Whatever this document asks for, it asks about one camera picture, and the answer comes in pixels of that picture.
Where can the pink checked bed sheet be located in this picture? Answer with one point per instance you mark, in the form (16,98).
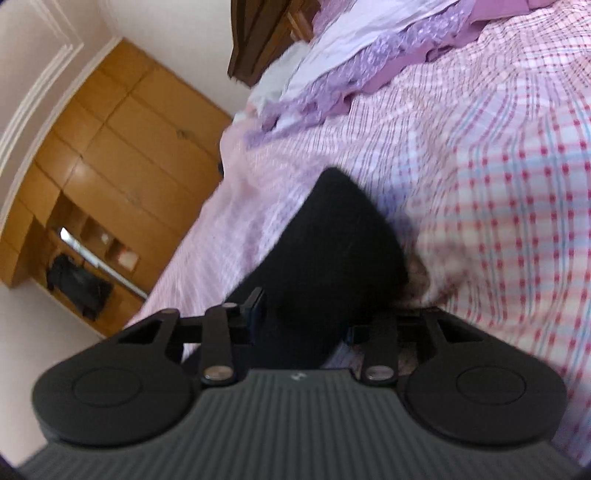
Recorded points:
(485,161)

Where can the small pink box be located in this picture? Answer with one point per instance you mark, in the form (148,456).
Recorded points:
(125,259)

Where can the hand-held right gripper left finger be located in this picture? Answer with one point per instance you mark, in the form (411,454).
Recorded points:
(257,317)

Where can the wooden wardrobe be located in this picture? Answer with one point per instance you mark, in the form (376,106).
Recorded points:
(138,138)

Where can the black bag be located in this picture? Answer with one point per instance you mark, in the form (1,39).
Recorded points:
(78,284)

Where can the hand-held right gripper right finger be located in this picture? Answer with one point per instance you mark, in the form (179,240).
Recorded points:
(356,335)

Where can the black garment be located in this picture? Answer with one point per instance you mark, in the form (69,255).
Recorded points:
(323,258)

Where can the dark wooden headboard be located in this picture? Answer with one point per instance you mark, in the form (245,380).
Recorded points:
(263,32)

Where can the purple lace pillow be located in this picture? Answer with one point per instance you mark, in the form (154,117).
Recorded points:
(323,94)

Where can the white cloth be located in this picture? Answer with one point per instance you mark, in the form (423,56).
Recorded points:
(332,46)

